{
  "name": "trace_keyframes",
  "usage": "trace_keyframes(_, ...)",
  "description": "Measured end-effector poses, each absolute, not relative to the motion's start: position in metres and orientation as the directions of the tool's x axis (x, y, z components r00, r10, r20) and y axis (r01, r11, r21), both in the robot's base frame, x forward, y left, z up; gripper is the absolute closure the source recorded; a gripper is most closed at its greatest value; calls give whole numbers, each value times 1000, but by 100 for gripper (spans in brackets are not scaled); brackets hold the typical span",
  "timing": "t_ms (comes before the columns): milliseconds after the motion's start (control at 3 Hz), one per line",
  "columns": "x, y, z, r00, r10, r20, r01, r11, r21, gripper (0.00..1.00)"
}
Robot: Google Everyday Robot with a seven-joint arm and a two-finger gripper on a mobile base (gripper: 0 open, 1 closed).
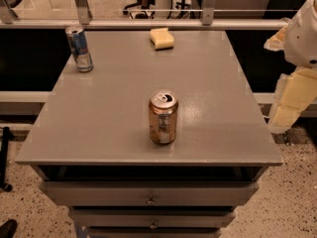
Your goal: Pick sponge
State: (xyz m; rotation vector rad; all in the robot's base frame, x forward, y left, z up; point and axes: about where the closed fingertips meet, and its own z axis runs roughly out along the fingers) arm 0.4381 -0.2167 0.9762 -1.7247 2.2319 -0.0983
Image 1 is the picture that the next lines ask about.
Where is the black stand with caster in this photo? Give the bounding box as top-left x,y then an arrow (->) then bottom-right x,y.
0,127 -> 14,192

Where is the metal railing with glass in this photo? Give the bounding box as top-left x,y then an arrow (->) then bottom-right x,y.
0,0 -> 317,31

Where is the top grey drawer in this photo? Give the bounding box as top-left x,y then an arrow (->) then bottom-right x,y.
40,181 -> 259,206

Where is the blue silver energy drink can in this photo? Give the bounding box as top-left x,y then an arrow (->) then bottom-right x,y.
65,26 -> 93,72

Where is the yellow sponge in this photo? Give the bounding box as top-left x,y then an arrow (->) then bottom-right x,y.
150,28 -> 174,50

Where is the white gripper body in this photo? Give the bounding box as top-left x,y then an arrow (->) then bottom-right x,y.
284,0 -> 317,68

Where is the bottom grey drawer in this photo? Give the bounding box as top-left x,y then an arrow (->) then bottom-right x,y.
88,228 -> 221,238

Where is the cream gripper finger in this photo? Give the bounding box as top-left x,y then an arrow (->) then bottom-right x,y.
267,66 -> 317,134
264,27 -> 286,52

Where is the grey drawer cabinet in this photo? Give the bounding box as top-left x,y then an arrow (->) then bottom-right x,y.
14,29 -> 284,238

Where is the middle grey drawer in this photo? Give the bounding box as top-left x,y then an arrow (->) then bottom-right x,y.
69,208 -> 235,228

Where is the orange soda can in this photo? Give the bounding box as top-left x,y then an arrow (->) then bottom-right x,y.
149,89 -> 178,145

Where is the grey drawer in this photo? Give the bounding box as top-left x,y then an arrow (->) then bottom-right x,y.
69,208 -> 235,228
88,228 -> 221,238
40,181 -> 259,206

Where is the black shoe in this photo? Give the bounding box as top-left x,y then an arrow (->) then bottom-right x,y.
0,219 -> 17,238

